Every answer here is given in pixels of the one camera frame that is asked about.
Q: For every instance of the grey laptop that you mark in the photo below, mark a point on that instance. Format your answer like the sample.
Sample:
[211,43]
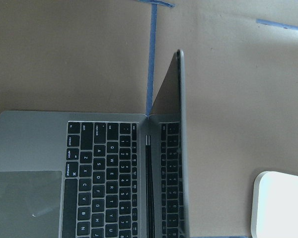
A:
[97,175]

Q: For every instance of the white desk lamp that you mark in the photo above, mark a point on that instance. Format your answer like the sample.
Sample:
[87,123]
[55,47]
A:
[275,206]

